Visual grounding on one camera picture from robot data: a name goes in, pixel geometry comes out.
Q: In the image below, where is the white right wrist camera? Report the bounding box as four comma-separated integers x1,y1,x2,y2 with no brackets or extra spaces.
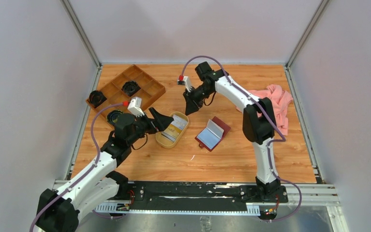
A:
177,75,193,92

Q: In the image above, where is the black round part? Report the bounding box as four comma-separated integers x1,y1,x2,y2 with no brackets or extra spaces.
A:
88,90,107,108
106,110,123,125
121,81,141,97

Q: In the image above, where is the brown wooden divided tray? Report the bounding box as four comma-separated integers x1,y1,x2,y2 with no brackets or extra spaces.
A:
86,64,166,127

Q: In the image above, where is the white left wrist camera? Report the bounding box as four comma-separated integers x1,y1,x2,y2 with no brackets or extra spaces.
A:
128,97,144,117

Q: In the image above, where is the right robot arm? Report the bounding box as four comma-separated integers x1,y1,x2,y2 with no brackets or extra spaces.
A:
177,62,282,202

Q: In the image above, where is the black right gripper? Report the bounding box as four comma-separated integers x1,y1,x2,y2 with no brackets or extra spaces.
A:
183,84,214,116

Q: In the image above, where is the pink cloth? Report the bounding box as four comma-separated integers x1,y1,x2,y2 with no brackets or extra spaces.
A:
249,84,293,136

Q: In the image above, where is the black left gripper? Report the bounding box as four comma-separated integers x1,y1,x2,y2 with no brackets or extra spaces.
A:
127,107,173,146

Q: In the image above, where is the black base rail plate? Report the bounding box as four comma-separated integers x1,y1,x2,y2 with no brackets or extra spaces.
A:
97,180,288,214

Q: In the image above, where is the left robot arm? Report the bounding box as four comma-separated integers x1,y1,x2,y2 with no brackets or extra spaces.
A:
29,107,173,232

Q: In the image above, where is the black round part left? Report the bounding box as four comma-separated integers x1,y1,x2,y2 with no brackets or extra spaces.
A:
88,90,107,108

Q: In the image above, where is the black round part upper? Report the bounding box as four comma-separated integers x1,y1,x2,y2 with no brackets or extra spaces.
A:
121,81,141,97

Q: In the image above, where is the black round part lower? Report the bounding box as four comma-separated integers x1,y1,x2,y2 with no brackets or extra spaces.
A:
106,110,123,125

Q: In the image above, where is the red leather card holder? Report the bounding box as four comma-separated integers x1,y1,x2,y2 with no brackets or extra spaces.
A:
195,116,231,152

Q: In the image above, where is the beige oval tray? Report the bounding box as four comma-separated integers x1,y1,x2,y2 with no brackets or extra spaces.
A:
156,112,189,149

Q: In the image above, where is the gold card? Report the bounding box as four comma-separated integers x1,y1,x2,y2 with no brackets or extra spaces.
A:
162,124,182,142

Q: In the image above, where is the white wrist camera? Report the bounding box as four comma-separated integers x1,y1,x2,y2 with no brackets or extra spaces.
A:
177,75,193,92
128,97,144,117

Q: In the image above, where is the silver VIP card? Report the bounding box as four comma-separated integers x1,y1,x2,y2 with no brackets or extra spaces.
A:
171,115,188,130

